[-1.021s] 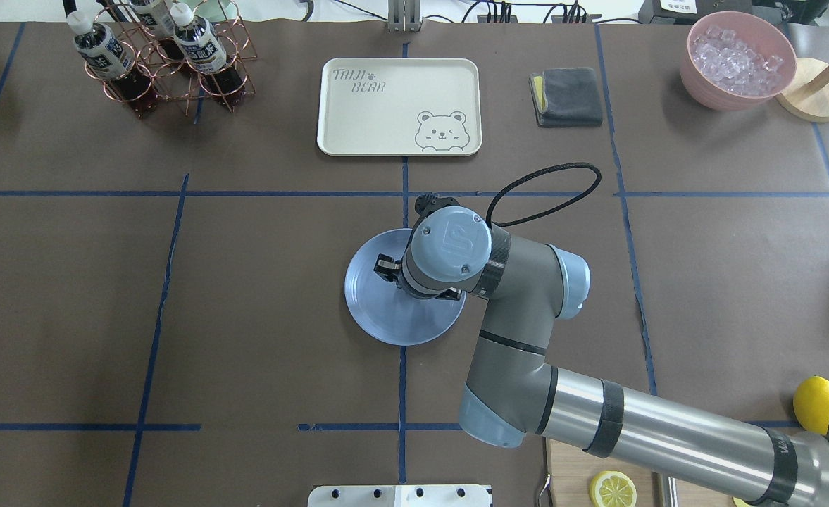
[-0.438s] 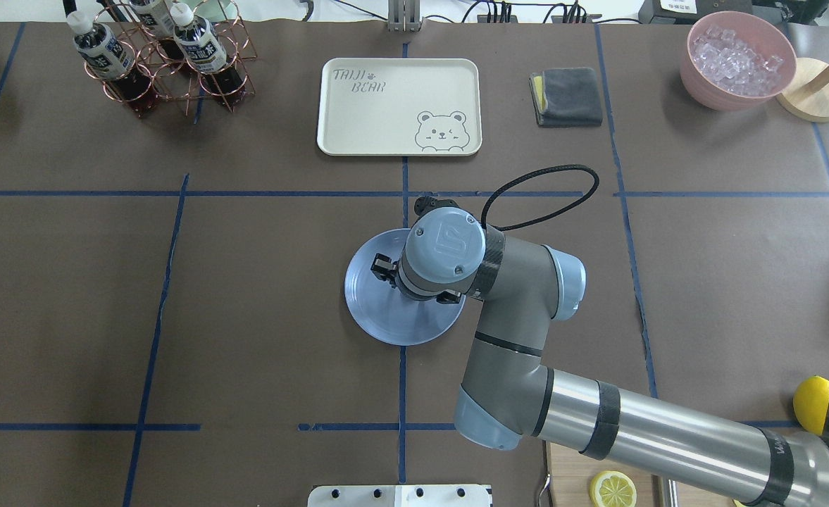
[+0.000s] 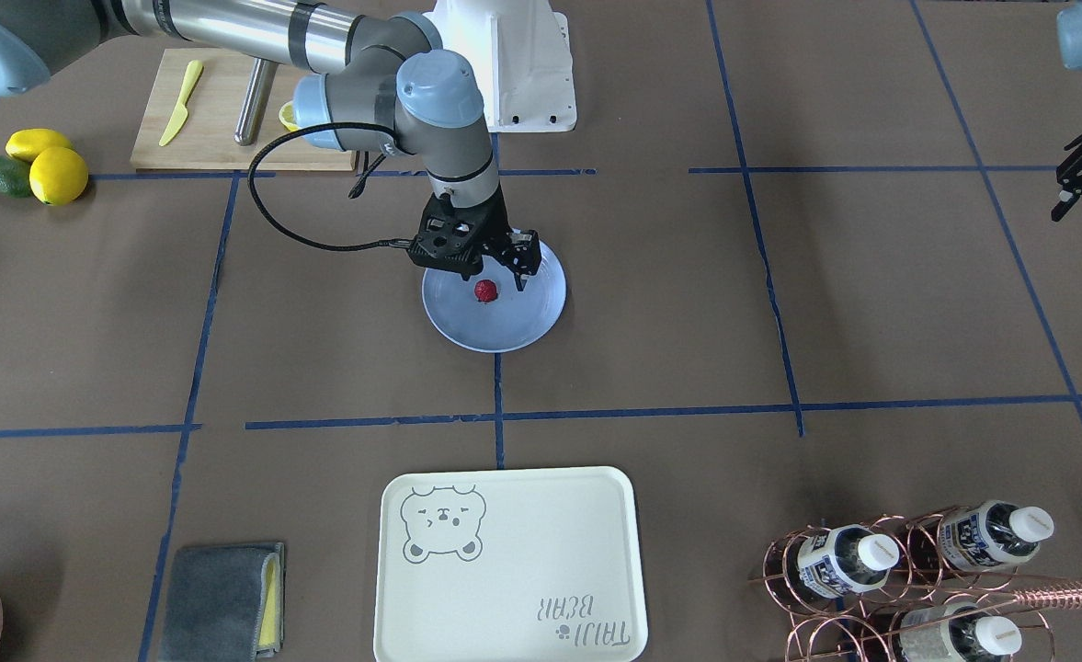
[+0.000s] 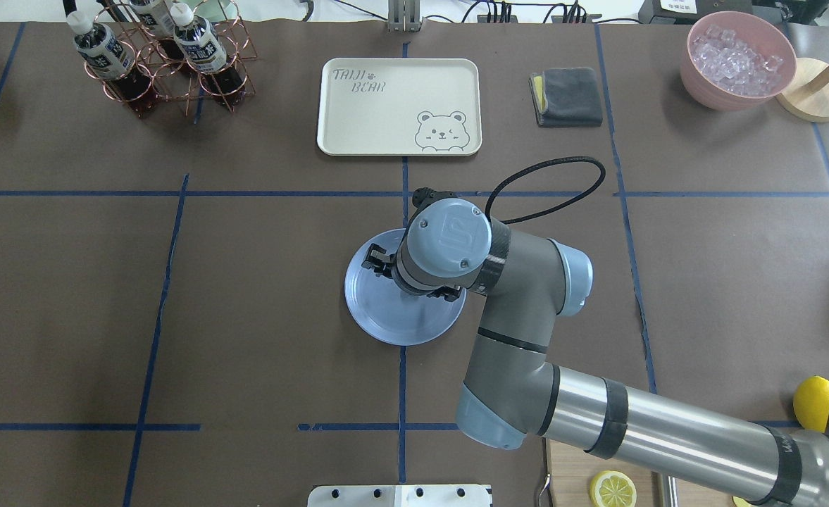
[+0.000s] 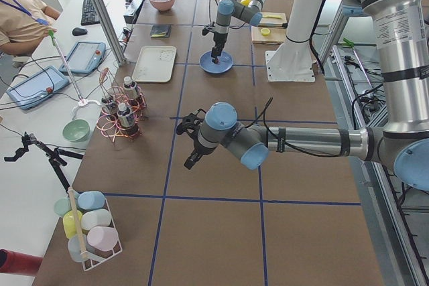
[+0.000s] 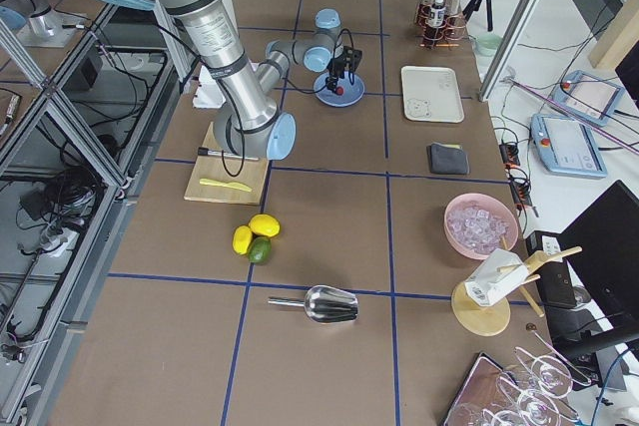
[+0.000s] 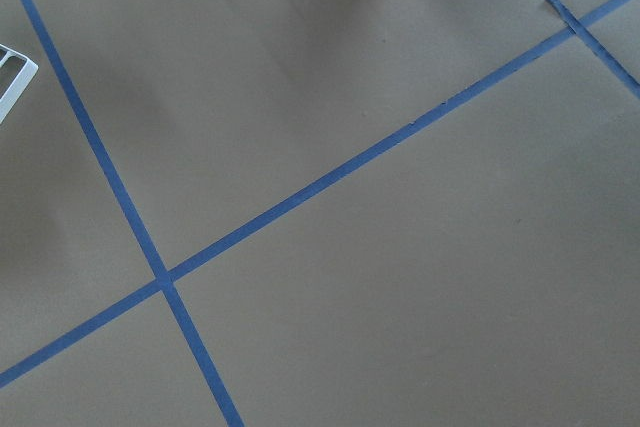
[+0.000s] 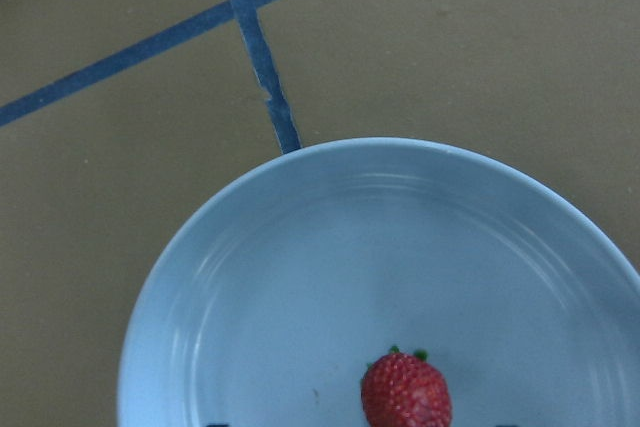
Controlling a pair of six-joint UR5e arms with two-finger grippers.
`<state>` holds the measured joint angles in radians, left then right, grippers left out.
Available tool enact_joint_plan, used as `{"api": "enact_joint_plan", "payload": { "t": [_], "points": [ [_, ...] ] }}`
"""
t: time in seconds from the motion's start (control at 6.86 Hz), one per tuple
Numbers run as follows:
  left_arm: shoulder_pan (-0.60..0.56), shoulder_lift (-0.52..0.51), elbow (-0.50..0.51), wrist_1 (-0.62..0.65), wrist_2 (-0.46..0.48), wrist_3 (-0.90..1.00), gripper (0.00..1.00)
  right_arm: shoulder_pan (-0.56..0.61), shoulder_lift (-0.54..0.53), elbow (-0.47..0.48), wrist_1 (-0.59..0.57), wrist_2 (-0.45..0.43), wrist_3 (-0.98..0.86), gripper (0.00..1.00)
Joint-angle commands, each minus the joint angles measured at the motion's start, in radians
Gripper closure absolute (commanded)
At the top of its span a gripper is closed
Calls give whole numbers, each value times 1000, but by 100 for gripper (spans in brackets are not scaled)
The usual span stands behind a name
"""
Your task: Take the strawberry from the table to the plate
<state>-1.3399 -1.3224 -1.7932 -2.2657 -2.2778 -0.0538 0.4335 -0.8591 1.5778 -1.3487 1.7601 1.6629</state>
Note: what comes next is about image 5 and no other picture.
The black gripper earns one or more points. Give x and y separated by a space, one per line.
198 151
219 39

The blue plate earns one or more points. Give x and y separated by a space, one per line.
224 64

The wooden cutting board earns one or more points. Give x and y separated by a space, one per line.
271 29

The half lemon slice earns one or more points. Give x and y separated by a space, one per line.
265 31

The yellow lemon front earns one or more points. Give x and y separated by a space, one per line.
245 2

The cream bear tray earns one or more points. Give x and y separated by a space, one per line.
154 64

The yellow plastic knife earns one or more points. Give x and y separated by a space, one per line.
272 16

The tea bottle white cap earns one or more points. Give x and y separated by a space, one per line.
132 91

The white cup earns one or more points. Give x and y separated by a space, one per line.
99 217

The blue cup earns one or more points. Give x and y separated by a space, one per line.
91 200

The green bowl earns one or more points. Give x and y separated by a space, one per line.
77 130

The pink cup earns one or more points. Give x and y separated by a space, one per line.
103 238

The blue teach pendant far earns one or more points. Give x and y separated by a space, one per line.
84 57

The blue teach pendant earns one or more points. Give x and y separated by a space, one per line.
84 57
34 90

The black keyboard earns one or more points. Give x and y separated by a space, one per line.
89 15

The yellow cup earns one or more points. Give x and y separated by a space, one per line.
69 224

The black mouse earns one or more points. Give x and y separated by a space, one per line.
78 31

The white cup rack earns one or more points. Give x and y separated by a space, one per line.
79 249

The pink reach stick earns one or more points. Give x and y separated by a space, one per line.
82 102

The blue teach pendant near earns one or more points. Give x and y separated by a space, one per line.
34 90

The person in beige shirt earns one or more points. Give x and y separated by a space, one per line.
24 24

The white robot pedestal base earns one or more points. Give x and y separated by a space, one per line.
292 61

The copper wire bottle rack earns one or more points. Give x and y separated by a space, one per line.
112 129

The aluminium frame post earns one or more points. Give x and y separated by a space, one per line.
109 31

